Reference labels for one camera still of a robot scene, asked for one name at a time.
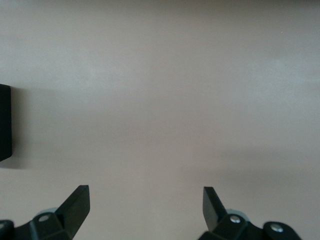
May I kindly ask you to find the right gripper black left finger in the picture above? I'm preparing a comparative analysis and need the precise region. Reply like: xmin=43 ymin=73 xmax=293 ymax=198
xmin=0 ymin=184 xmax=91 ymax=240

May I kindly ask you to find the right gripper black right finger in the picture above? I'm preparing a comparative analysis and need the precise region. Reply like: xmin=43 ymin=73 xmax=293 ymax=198
xmin=198 ymin=186 xmax=301 ymax=240

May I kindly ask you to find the black rectangular plastic box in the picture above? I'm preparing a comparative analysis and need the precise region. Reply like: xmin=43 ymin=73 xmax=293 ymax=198
xmin=0 ymin=83 xmax=13 ymax=162

